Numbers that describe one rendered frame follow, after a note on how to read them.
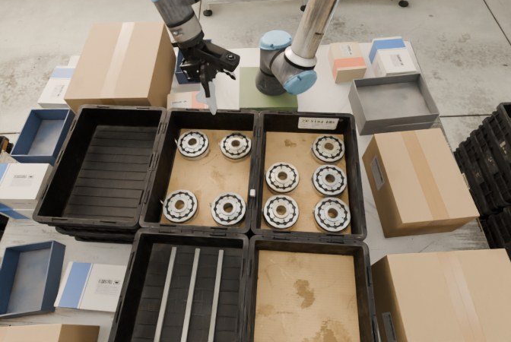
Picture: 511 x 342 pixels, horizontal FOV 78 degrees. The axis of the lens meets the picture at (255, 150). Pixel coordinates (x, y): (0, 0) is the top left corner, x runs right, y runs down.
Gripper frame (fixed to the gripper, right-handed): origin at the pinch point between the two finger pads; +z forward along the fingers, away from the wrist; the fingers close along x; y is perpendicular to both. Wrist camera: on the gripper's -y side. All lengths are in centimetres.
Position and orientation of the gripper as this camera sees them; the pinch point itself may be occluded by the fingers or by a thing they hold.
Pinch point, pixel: (227, 96)
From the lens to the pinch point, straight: 93.0
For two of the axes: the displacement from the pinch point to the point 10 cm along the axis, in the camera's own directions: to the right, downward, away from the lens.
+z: 3.3, 6.5, 6.9
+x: -3.5, 7.6, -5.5
